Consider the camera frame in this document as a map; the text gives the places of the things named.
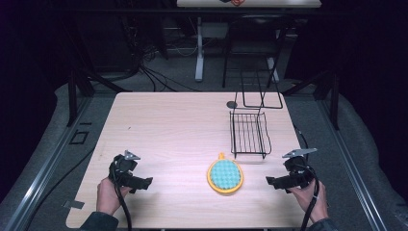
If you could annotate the black chair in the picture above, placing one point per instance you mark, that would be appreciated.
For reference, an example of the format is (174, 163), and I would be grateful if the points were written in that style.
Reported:
(256, 35)

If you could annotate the grey tape piece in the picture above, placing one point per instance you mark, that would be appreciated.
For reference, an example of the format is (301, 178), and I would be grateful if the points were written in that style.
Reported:
(73, 204)

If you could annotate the black round disc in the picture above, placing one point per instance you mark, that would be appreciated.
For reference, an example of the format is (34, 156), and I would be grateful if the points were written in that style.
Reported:
(231, 104)

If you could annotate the person's right hand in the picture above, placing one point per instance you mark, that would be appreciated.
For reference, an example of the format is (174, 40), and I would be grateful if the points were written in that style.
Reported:
(312, 200)

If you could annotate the black metal stand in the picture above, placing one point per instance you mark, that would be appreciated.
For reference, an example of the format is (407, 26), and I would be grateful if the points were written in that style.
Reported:
(327, 93)
(80, 86)

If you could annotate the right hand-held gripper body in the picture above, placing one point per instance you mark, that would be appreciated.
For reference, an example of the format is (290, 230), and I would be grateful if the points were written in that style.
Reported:
(298, 170)

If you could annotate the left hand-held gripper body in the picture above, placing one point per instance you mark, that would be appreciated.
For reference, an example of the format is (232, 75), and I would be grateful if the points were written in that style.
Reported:
(123, 166)

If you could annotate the aluminium floor rail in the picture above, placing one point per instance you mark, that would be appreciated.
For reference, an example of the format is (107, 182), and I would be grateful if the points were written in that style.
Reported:
(45, 166)
(352, 173)

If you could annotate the person's left hand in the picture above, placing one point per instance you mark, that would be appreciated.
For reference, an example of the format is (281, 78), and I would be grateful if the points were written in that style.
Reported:
(108, 197)

